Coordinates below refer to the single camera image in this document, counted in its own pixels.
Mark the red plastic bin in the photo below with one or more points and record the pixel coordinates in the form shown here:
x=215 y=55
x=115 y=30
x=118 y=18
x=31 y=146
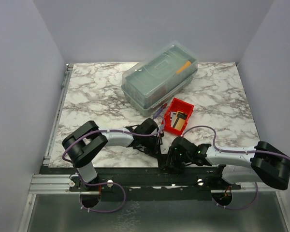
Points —
x=177 y=105

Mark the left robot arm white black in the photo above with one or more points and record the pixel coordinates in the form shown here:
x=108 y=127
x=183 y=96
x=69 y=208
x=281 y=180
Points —
x=84 y=144

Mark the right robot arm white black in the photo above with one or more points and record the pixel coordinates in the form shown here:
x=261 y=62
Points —
x=261 y=163

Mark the clear plastic storage box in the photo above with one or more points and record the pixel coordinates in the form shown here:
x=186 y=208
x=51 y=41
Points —
x=152 y=82

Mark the stack of credit cards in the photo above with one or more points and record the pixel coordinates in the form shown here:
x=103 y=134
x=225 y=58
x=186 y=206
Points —
x=178 y=120

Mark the aluminium frame rail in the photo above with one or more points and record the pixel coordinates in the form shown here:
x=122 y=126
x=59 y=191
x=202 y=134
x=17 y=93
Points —
x=49 y=184

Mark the blue red screwdriver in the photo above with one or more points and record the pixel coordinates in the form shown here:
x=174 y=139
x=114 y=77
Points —
x=159 y=110

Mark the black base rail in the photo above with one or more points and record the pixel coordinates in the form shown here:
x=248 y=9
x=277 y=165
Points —
x=150 y=184

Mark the orange tool inside box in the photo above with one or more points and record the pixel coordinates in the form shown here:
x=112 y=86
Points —
x=186 y=65

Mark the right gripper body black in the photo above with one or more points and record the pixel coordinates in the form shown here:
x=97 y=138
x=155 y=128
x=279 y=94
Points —
x=178 y=160

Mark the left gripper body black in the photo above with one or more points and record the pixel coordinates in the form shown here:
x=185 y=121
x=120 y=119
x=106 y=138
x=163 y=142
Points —
x=151 y=144

